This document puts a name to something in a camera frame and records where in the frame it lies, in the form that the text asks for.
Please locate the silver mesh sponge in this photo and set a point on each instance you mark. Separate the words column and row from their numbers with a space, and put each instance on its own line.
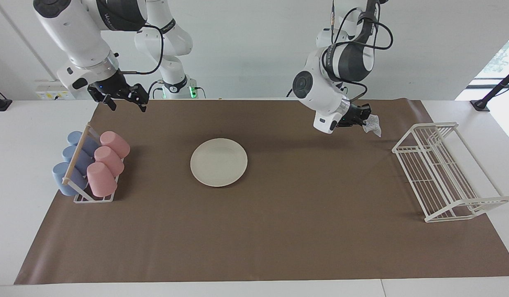
column 373, row 126

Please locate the cream round plate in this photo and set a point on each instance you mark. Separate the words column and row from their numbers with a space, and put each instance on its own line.
column 218, row 162

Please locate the pink cup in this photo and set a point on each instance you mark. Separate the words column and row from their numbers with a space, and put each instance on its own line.
column 110, row 161
column 116, row 142
column 101, row 181

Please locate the white power strip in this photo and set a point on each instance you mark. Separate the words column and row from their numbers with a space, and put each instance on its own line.
column 54, row 88

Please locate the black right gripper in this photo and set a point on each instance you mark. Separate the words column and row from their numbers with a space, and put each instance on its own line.
column 112, row 86

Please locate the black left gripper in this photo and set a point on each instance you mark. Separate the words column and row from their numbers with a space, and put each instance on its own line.
column 348, row 117

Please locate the brown table mat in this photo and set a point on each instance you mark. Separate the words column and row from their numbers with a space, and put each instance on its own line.
column 279, row 227

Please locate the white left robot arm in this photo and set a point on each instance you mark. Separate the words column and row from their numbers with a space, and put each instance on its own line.
column 345, row 62

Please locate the blue cup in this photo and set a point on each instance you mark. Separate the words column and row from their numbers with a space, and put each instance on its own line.
column 75, row 137
column 62, row 179
column 68, row 153

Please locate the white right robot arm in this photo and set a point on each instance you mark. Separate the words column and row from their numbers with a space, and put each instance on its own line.
column 81, row 33

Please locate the bright window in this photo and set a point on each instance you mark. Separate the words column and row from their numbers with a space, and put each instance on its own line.
column 501, row 53

